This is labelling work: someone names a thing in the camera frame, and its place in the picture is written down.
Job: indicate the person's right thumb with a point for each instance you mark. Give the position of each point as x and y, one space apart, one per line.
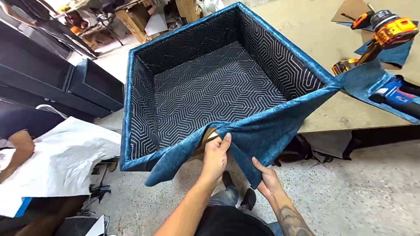
260 166

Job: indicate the wooden workbench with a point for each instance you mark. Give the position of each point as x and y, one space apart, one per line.
134 24

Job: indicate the small dark blue upholstered box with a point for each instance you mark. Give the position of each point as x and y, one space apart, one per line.
98 82

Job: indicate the person's right hand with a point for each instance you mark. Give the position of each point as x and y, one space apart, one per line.
272 180

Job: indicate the large wooden work table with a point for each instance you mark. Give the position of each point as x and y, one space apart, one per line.
347 113

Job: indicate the person's right fingers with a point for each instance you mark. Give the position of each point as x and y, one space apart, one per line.
263 190

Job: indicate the person's left hand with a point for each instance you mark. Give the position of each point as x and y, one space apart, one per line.
214 161

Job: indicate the large white fabric sheet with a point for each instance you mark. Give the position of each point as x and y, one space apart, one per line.
62 157

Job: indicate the white plastic bag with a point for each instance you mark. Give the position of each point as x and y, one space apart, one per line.
211 6

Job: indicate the black red bag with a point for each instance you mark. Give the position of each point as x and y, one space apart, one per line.
297 149

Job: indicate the person's legs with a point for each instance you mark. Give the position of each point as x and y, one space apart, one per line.
226 196

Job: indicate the person's right forearm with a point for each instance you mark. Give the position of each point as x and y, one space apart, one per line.
289 214

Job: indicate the blue fabric flap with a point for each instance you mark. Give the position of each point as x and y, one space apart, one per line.
246 164

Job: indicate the blue black pneumatic stapler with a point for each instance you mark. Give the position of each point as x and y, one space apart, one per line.
397 94

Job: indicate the brown cardboard piece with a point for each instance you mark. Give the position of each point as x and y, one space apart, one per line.
351 11

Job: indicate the orange black hand tool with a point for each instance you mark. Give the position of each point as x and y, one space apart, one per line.
362 20

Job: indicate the large dark blue upholstered furniture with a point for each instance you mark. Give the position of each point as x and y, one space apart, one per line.
32 72

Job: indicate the person's left thumb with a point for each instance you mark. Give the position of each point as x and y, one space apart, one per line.
225 142

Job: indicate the cluttered work table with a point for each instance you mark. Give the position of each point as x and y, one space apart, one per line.
90 24

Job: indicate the person's left fingers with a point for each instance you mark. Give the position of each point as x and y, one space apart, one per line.
213 144

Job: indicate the person's left forearm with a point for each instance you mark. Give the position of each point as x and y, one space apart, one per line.
188 209

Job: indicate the long blue fabric piece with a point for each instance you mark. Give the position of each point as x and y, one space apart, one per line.
357 80

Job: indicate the blue upholstered box, patterned lining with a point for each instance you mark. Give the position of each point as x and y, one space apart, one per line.
203 88

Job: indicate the small blue fabric scrap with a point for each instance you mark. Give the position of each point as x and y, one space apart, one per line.
397 52

